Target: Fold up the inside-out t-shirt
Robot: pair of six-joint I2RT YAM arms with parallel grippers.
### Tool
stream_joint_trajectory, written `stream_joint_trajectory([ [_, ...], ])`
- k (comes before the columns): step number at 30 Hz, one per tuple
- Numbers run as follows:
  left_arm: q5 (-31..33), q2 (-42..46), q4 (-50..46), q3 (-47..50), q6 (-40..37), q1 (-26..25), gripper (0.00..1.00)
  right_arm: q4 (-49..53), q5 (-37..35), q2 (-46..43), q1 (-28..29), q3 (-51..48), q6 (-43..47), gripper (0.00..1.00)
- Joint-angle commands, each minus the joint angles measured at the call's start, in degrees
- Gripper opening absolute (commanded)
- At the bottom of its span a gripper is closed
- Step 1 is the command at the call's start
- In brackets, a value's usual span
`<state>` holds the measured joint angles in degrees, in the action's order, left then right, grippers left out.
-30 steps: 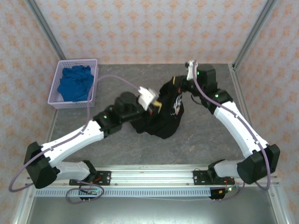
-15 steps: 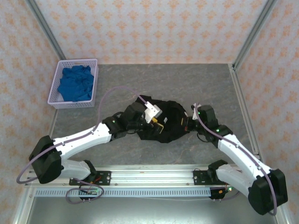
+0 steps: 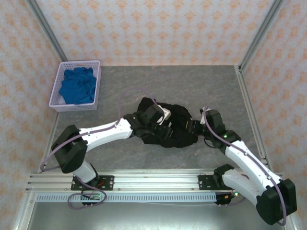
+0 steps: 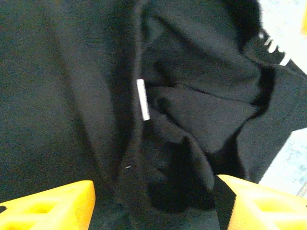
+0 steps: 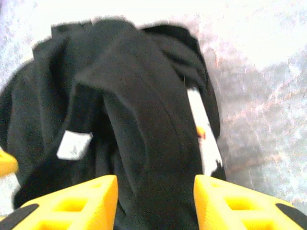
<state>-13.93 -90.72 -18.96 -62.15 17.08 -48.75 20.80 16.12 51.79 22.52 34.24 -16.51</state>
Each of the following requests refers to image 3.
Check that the black t-shirt with floral print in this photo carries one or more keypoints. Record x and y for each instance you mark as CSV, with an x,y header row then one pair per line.
x,y
180,141

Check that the small green circuit board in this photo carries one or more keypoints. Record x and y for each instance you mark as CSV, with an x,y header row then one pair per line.
x,y
236,194
92,197

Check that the blue crumpled cloth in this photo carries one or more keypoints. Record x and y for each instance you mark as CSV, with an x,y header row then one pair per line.
x,y
76,86

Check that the lavender plastic basket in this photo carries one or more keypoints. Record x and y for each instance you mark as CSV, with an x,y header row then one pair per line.
x,y
54,95

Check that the steel sheet lower panel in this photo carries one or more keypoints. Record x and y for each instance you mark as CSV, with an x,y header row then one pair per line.
x,y
156,216

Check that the aluminium table side rail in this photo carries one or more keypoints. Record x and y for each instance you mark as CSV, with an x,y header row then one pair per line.
x,y
49,146
247,95

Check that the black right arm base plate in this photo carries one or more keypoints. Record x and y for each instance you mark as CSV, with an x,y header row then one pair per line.
x,y
205,182

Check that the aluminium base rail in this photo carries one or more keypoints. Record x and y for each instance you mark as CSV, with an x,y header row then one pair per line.
x,y
156,179

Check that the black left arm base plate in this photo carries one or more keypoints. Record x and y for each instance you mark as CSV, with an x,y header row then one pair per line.
x,y
108,182

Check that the aluminium frame post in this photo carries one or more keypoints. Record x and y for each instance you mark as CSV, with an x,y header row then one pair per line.
x,y
260,33
48,31

